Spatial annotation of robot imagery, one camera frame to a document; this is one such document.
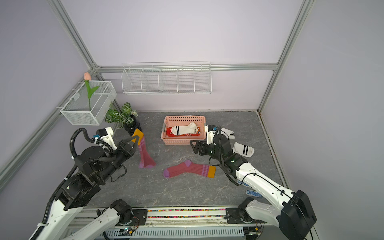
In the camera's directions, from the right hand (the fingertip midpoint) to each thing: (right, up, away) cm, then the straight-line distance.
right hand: (195, 141), depth 76 cm
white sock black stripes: (+33, -8, +21) cm, 40 cm away
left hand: (-23, +3, -15) cm, 27 cm away
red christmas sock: (+1, +3, +29) cm, 29 cm away
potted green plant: (-41, +13, +10) cm, 44 cm away
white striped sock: (-3, +6, +29) cm, 30 cm away
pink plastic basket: (-19, +12, +35) cm, 42 cm away
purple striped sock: (-4, -17, +15) cm, 23 cm away
